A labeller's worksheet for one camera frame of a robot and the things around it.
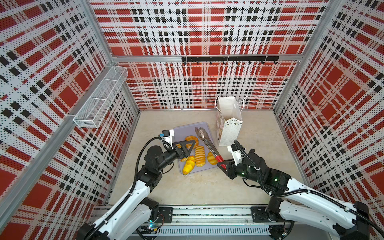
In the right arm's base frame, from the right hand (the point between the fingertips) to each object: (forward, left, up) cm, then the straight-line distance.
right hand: (220, 165), depth 70 cm
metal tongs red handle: (+15, +8, +4) cm, 17 cm away
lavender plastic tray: (+36, +25, -22) cm, 48 cm away
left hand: (+9, +13, +5) cm, 17 cm away
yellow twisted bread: (+8, +16, -17) cm, 25 cm away
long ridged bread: (+12, +20, -18) cm, 30 cm away
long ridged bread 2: (+14, +10, -17) cm, 24 cm away
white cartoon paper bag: (+24, -7, +5) cm, 26 cm away
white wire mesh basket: (+36, +76, +3) cm, 84 cm away
